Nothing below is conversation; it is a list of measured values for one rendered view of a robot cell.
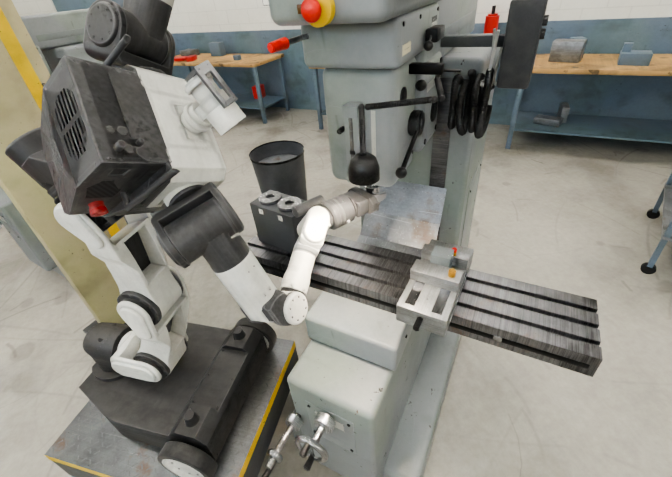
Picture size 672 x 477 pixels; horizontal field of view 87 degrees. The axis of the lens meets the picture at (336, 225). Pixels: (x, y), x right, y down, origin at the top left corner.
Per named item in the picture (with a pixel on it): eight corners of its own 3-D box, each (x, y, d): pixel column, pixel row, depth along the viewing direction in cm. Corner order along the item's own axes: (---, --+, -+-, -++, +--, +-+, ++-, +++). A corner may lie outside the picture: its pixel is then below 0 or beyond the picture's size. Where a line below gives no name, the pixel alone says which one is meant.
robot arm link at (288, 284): (324, 260, 97) (305, 331, 88) (296, 261, 103) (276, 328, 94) (300, 243, 89) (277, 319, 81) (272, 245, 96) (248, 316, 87)
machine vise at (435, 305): (444, 337, 103) (448, 312, 96) (395, 320, 109) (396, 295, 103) (471, 264, 127) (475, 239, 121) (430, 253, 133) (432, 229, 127)
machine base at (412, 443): (415, 507, 146) (417, 488, 134) (293, 440, 171) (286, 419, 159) (470, 303, 230) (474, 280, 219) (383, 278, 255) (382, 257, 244)
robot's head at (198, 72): (205, 125, 73) (221, 110, 67) (175, 88, 70) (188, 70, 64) (226, 110, 76) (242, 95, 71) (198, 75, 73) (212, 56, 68)
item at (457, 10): (422, 78, 96) (427, -10, 84) (347, 76, 105) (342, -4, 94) (475, 32, 152) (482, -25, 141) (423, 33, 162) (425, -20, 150)
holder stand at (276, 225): (299, 257, 138) (291, 214, 126) (258, 240, 149) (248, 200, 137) (317, 240, 146) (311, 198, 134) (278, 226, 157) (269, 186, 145)
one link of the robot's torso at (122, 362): (118, 378, 136) (103, 357, 129) (152, 335, 152) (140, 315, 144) (163, 388, 131) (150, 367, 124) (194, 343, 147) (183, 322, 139)
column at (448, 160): (442, 360, 199) (487, 58, 109) (364, 332, 218) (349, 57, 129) (460, 298, 234) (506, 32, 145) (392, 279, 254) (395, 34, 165)
